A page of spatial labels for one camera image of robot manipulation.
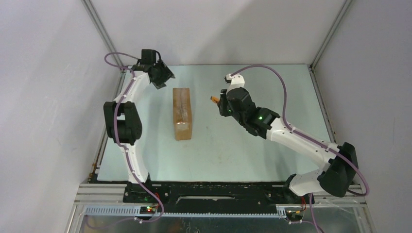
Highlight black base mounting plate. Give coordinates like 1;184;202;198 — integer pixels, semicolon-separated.
122;181;314;214

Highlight right aluminium frame post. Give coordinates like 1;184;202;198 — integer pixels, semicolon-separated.
309;0;354;70

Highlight aluminium frame post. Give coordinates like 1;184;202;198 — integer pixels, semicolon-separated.
309;0;354;70
81;0;117;52

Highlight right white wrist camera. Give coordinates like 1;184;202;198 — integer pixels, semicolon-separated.
224;74;245;92

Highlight left aluminium frame post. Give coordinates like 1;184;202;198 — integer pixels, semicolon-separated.
81;0;117;52

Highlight right controller board with leds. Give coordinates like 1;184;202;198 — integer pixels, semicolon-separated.
285;210;305;224

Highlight controller board with leds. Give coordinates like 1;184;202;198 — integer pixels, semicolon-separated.
139;206;157;215
285;210;305;224

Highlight grey slotted cable duct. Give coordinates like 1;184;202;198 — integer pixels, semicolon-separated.
84;205;286;218

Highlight left controller board with leds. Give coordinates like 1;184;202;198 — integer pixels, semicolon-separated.
139;206;157;215

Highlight brown cardboard express box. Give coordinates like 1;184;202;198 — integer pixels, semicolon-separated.
172;88;193;141

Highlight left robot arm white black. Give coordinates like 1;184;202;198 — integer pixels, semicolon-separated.
103;59;174;183

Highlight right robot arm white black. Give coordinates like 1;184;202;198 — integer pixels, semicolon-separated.
217;87;359;203

